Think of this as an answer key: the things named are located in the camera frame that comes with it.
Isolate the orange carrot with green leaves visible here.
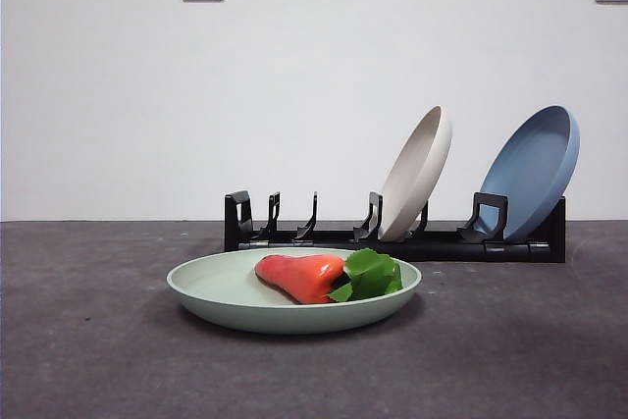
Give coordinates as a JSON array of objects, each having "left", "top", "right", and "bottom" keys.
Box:
[{"left": 253, "top": 247, "right": 403, "bottom": 305}]

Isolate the pale green plate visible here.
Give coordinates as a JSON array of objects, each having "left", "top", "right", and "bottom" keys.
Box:
[{"left": 166, "top": 247, "right": 423, "bottom": 336}]

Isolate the cream white plate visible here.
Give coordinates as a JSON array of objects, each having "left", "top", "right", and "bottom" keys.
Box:
[{"left": 378, "top": 105, "right": 453, "bottom": 241}]

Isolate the light blue plate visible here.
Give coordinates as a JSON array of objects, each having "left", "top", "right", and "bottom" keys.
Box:
[{"left": 479, "top": 104, "right": 581, "bottom": 242}]

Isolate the black plate rack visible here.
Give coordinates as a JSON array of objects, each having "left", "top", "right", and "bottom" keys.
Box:
[{"left": 224, "top": 189, "right": 567, "bottom": 264}]

